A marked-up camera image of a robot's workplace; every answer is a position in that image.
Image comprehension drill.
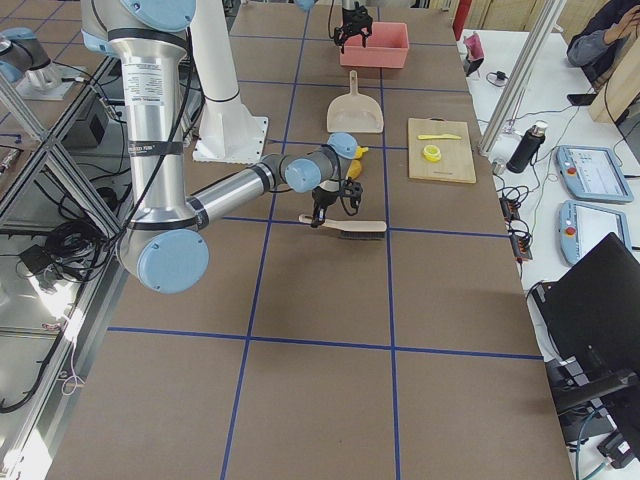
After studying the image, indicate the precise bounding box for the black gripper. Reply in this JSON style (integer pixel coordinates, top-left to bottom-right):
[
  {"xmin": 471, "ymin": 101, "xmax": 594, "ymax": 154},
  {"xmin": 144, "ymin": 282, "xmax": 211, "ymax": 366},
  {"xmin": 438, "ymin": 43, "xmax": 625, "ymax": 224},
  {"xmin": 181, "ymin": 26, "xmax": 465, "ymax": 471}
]
[
  {"xmin": 310, "ymin": 178, "xmax": 363, "ymax": 228},
  {"xmin": 333, "ymin": 4, "xmax": 373, "ymax": 53}
]

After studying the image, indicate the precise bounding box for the beige hand brush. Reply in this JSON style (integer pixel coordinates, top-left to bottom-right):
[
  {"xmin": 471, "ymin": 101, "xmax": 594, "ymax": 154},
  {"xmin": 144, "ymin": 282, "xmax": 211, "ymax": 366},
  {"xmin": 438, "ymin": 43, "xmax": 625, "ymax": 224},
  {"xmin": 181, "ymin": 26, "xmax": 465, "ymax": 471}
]
[{"xmin": 298, "ymin": 214, "xmax": 387, "ymax": 240}]

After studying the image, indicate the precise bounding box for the beige plastic dustpan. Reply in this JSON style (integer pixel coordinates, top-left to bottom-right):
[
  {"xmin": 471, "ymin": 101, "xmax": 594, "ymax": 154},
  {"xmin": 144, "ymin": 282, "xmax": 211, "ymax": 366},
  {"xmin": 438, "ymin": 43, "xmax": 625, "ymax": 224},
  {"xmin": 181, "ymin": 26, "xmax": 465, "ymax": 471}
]
[{"xmin": 326, "ymin": 70, "xmax": 384, "ymax": 134}]

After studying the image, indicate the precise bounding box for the pink plastic bin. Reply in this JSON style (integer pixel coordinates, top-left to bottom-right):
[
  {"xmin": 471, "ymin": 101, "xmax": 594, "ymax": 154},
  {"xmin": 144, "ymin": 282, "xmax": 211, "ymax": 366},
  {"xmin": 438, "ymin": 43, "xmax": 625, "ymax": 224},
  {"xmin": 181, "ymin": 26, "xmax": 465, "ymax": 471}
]
[{"xmin": 339, "ymin": 22, "xmax": 409, "ymax": 69}]

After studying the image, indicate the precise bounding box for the brown toy potato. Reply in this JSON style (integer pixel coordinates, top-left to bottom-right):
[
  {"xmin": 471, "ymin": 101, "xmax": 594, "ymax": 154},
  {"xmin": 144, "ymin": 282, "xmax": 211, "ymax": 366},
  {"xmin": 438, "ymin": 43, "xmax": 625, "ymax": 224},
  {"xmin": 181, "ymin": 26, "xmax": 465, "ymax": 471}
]
[{"xmin": 347, "ymin": 159, "xmax": 363, "ymax": 180}]

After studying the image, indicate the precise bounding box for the yellow toy lemon slice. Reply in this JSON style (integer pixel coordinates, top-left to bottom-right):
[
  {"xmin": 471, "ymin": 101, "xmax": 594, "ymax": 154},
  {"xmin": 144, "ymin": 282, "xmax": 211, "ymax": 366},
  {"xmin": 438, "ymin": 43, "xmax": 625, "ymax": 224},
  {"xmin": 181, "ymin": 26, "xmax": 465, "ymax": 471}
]
[{"xmin": 422, "ymin": 144, "xmax": 442, "ymax": 163}]

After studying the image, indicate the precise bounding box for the yellow plastic knife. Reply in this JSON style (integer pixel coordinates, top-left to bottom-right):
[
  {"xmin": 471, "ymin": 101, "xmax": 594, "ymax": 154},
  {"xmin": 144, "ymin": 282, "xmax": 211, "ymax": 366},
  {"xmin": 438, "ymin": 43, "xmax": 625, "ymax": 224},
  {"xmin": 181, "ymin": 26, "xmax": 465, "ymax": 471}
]
[{"xmin": 416, "ymin": 133, "xmax": 462, "ymax": 141}]

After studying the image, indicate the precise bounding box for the pink cloth on stand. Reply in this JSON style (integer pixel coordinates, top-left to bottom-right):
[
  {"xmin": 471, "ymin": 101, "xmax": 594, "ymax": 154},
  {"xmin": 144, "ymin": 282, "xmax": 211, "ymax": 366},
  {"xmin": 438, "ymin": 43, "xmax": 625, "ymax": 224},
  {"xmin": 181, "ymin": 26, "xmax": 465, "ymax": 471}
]
[{"xmin": 463, "ymin": 32, "xmax": 484, "ymax": 76}]

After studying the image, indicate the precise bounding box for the bamboo cutting board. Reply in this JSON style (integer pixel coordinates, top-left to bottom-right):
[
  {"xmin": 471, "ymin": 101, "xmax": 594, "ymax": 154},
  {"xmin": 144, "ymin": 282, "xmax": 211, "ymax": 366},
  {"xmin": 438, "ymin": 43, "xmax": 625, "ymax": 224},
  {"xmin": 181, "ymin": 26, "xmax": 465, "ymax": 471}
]
[{"xmin": 408, "ymin": 118, "xmax": 476, "ymax": 184}]

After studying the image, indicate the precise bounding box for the black water bottle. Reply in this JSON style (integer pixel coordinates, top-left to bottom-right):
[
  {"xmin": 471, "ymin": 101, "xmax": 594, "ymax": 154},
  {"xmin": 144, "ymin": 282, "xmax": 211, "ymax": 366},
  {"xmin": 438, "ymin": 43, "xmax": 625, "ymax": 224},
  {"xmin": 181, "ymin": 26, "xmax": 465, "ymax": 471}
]
[{"xmin": 506, "ymin": 120, "xmax": 548, "ymax": 174}]

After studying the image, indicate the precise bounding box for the blue teach pendant tablet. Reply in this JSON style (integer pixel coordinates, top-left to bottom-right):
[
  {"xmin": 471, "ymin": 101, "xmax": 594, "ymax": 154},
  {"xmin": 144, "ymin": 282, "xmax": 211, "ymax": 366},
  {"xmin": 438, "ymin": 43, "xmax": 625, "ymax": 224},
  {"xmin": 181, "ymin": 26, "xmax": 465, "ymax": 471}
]
[{"xmin": 555, "ymin": 145, "xmax": 634, "ymax": 204}]

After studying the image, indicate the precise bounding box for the seated person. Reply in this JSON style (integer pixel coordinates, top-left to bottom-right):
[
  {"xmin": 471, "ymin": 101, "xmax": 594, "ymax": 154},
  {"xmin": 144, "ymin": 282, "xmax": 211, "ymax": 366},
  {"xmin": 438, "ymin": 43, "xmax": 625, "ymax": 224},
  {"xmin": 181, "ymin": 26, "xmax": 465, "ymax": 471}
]
[{"xmin": 567, "ymin": 0, "xmax": 639, "ymax": 91}]

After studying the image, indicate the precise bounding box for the black laptop monitor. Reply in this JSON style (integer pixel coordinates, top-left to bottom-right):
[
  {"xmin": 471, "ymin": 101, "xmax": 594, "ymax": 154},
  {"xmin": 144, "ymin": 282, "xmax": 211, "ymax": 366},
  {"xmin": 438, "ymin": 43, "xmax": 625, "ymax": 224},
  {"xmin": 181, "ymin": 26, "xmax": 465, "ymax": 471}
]
[{"xmin": 531, "ymin": 233, "xmax": 639, "ymax": 423}]

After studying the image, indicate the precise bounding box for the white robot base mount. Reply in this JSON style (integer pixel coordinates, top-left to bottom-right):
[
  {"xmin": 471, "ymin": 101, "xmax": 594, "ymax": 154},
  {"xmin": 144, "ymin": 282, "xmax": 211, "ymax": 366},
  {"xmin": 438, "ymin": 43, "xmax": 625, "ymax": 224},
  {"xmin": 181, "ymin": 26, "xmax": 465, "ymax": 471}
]
[{"xmin": 191, "ymin": 0, "xmax": 269, "ymax": 164}]

